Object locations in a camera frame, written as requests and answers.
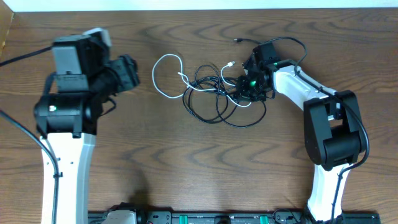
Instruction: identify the white usb cable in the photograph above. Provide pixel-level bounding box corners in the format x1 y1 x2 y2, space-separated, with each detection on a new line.
151 54 252 108

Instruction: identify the black usb cable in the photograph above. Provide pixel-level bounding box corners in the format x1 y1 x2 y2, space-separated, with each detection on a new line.
182 37 267 129

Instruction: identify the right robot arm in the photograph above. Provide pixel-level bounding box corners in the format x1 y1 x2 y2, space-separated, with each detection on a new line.
233 40 369 223

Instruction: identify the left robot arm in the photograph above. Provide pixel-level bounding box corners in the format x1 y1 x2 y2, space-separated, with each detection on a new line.
34 29 140 223

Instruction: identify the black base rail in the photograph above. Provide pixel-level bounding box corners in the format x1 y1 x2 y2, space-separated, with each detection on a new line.
88 210 382 224

